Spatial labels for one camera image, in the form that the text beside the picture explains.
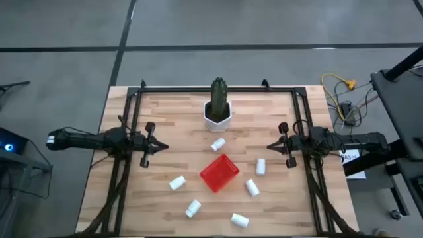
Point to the grey metal stand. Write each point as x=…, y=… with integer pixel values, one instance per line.
x=23, y=162

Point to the white paper sheet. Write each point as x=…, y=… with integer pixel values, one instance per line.
x=355, y=168

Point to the white pill bottle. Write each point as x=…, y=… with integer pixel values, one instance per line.
x=252, y=187
x=193, y=208
x=177, y=182
x=240, y=220
x=260, y=166
x=218, y=144

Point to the black power strip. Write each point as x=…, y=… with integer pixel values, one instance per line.
x=346, y=109

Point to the black aluminium rig frame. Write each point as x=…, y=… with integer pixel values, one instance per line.
x=181, y=89

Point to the black side table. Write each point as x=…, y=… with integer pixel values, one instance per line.
x=403, y=105

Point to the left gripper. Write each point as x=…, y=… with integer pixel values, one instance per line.
x=145, y=145

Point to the black diagonal pole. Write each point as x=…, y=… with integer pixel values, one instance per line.
x=404, y=64

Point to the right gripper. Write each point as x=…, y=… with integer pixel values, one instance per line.
x=292, y=145

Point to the black tripod leg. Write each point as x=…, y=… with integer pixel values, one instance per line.
x=16, y=85

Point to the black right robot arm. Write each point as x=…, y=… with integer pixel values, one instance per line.
x=357, y=139

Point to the cactus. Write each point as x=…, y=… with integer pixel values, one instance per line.
x=219, y=96

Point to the red plastic basket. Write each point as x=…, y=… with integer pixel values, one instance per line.
x=219, y=172

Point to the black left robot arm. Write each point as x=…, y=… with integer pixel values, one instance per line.
x=89, y=140

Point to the black computer with blue light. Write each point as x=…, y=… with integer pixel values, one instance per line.
x=16, y=140

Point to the black caster wheel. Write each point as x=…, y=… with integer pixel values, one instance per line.
x=395, y=214

